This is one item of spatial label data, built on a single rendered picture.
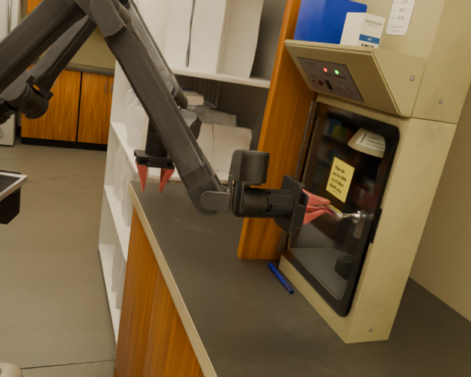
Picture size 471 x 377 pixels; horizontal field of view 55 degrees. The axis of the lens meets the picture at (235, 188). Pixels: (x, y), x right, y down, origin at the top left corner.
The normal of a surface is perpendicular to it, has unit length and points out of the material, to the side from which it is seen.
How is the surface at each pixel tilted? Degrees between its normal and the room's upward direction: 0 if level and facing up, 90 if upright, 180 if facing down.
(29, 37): 82
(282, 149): 90
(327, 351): 0
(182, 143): 78
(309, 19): 90
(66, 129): 90
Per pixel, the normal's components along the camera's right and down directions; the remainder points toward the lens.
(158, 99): 0.01, 0.08
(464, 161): -0.92, -0.05
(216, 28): -0.32, 0.33
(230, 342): 0.18, -0.94
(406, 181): 0.35, 0.33
